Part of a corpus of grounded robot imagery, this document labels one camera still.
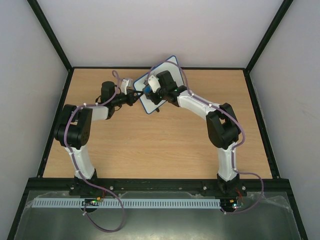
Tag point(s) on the black cage frame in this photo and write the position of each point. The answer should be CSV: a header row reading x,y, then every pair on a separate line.
x,y
41,183

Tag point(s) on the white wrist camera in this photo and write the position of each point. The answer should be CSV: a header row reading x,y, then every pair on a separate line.
x,y
154,84
125,84

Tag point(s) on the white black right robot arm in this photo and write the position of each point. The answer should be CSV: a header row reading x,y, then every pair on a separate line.
x,y
222,125

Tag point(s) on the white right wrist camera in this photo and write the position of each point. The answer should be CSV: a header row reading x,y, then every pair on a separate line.
x,y
154,84

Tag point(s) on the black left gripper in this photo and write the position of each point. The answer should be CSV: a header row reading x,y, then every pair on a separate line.
x,y
131,96

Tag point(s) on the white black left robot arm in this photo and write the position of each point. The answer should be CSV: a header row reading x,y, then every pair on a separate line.
x,y
74,124

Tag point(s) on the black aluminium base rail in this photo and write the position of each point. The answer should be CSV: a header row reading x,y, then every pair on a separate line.
x,y
205,187

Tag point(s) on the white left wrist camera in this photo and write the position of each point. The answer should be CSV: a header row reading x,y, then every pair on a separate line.
x,y
125,84

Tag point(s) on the blue framed whiteboard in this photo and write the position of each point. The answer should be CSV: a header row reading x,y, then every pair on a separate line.
x,y
139,84

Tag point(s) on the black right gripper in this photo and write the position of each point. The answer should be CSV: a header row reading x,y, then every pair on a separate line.
x,y
152,95

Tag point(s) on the grey slotted cable duct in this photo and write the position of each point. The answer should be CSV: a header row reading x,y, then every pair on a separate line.
x,y
127,203

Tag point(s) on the blue whiteboard eraser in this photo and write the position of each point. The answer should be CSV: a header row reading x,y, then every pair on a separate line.
x,y
147,91

